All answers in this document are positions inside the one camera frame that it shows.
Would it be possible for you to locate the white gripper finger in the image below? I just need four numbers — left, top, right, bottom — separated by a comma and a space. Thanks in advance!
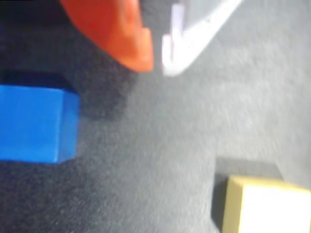
161, 0, 243, 77

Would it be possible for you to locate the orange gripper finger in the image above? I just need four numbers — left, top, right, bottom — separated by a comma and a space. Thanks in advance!
59, 0, 155, 73

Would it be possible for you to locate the blue cube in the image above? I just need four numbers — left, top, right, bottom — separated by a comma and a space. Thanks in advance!
0, 84, 81, 164

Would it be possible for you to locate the yellow cube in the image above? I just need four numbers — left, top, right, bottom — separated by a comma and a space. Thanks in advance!
222, 175, 311, 233

